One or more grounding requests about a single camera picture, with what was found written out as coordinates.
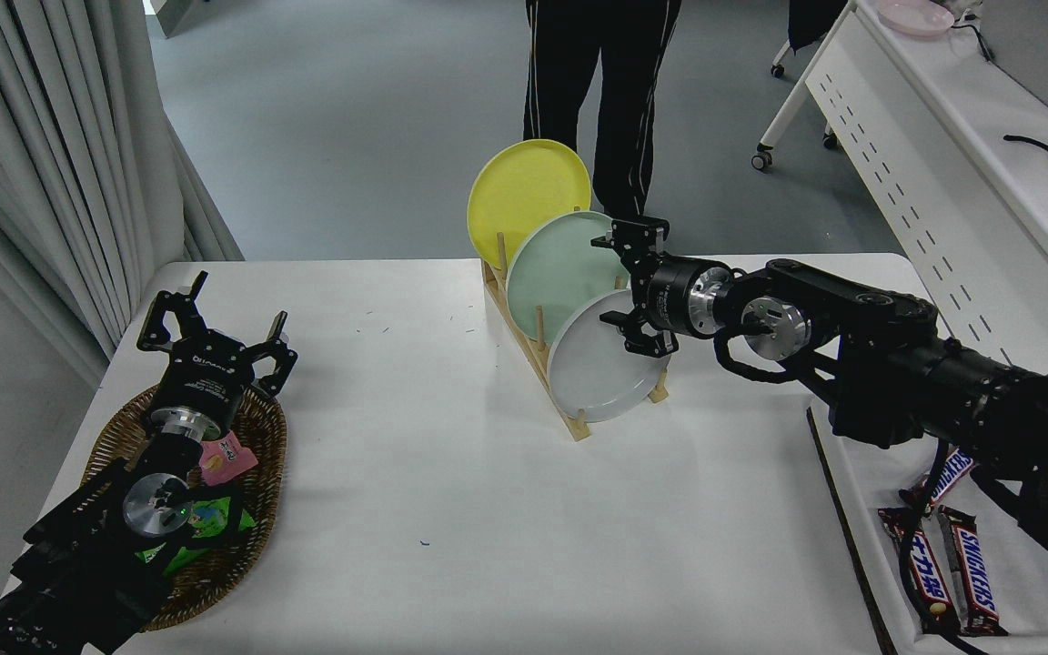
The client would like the pink plate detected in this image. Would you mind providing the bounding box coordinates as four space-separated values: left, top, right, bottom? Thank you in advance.
877 0 955 37

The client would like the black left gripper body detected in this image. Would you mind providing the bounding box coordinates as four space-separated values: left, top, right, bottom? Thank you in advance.
146 335 257 428

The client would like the wooden plate rack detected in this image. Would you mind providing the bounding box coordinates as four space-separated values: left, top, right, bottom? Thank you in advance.
482 207 670 443

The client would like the white curtain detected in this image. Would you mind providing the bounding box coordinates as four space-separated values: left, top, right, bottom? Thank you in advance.
0 0 245 388

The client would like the white desk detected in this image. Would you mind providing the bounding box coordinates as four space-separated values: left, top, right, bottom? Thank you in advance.
751 0 1048 383

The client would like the grey laptop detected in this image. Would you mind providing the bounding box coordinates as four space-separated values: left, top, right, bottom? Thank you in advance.
979 0 1048 124

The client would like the pale green plate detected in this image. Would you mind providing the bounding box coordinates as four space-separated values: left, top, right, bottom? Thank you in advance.
505 211 632 343

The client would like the white tray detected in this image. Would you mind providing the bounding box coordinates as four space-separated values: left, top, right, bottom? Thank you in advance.
806 400 1048 655

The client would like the green snack packet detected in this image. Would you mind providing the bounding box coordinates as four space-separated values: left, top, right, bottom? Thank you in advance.
135 487 257 576

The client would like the Snickers bar Chinese print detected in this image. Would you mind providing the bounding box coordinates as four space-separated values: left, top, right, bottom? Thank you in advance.
879 507 962 636

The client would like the thin black cable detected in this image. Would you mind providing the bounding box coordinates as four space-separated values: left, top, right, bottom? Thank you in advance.
947 7 995 63

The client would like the brown wicker basket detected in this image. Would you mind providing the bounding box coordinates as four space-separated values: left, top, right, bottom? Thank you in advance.
81 382 288 632

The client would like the yellow plate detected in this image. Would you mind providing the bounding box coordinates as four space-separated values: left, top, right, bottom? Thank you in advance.
467 139 592 271

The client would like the person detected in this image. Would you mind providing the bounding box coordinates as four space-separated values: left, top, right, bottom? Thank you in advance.
522 0 682 222

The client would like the pink snack packet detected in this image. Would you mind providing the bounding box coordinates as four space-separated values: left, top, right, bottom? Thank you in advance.
198 431 259 485

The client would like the thick black cable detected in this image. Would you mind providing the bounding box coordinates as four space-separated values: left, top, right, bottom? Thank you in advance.
1003 135 1048 169

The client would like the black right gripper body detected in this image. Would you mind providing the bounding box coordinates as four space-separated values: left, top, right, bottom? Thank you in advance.
633 257 700 339

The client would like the grey plate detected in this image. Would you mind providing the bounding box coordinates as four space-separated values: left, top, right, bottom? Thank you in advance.
547 289 673 424

